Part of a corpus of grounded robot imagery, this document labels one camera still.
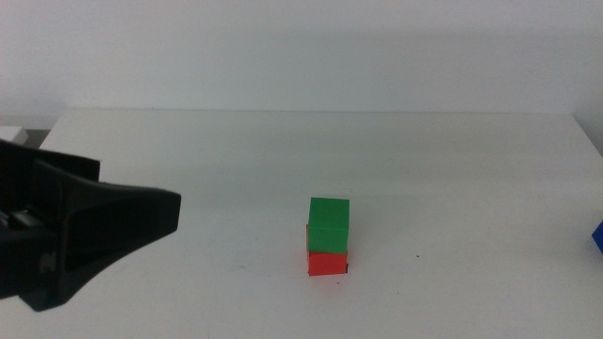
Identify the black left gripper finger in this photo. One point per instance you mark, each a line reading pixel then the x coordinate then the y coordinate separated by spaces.
pixel 122 207
pixel 56 165

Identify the green cube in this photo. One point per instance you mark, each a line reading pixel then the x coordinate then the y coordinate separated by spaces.
pixel 329 225

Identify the red cube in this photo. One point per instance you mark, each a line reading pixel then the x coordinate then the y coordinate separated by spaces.
pixel 327 264

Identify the blue cube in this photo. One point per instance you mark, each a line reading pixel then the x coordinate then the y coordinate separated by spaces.
pixel 599 237

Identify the white side table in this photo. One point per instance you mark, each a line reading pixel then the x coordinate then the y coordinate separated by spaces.
pixel 14 134

